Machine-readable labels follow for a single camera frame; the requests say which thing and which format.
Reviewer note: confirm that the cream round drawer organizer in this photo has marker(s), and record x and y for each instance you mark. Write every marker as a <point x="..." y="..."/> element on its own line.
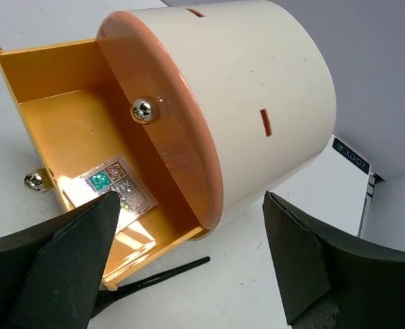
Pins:
<point x="265" y="90"/>

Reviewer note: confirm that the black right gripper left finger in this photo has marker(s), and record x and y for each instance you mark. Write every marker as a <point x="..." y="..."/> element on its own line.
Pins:
<point x="50" y="273"/>

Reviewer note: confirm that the blue logo sticker right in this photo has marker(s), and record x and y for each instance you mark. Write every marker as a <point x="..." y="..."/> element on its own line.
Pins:
<point x="349" y="154"/>

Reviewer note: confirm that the peach top drawer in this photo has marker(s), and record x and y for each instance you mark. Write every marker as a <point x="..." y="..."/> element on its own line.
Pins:
<point x="178" y="130"/>

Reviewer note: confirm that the black small makeup brush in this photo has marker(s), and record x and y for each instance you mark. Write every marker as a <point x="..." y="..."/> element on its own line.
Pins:
<point x="105" y="298"/>

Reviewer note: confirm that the colourful glitter eyeshadow palette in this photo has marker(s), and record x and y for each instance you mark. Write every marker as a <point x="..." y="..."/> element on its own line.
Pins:
<point x="116" y="174"/>

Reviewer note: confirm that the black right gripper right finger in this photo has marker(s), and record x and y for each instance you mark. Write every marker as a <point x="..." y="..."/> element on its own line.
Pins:
<point x="328" y="278"/>

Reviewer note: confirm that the yellow drawer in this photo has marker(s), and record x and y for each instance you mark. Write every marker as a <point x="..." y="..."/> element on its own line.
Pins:
<point x="79" y="117"/>

